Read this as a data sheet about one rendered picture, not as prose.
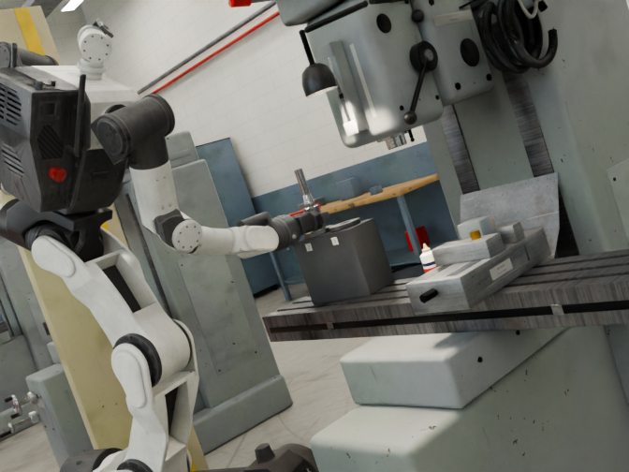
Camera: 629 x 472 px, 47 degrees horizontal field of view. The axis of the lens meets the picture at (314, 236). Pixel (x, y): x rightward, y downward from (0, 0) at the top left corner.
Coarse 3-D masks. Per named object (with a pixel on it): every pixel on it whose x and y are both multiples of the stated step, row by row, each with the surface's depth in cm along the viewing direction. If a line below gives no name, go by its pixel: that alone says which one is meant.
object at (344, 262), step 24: (312, 240) 203; (336, 240) 197; (360, 240) 196; (312, 264) 206; (336, 264) 200; (360, 264) 195; (384, 264) 202; (312, 288) 209; (336, 288) 202; (360, 288) 197
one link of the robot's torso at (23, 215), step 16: (16, 208) 181; (32, 208) 179; (0, 224) 187; (16, 224) 183; (32, 224) 180; (64, 224) 174; (80, 224) 175; (96, 224) 180; (16, 240) 186; (80, 240) 178; (96, 240) 182; (80, 256) 179; (96, 256) 184
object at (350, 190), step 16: (432, 176) 672; (352, 192) 752; (368, 192) 769; (384, 192) 681; (400, 192) 638; (304, 208) 752; (320, 208) 764; (336, 208) 703; (400, 208) 647; (416, 240) 647; (272, 256) 806; (400, 256) 710; (416, 256) 651
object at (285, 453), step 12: (264, 444) 194; (72, 456) 203; (84, 456) 200; (96, 456) 196; (264, 456) 191; (276, 456) 193; (288, 456) 193; (72, 468) 198; (84, 468) 195; (228, 468) 208; (240, 468) 205; (252, 468) 190; (264, 468) 187; (276, 468) 188; (288, 468) 189; (300, 468) 192
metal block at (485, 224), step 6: (486, 216) 164; (468, 222) 164; (474, 222) 162; (480, 222) 161; (486, 222) 163; (492, 222) 164; (462, 228) 164; (468, 228) 163; (474, 228) 162; (480, 228) 161; (486, 228) 162; (492, 228) 164; (462, 234) 165; (468, 234) 164; (486, 234) 162
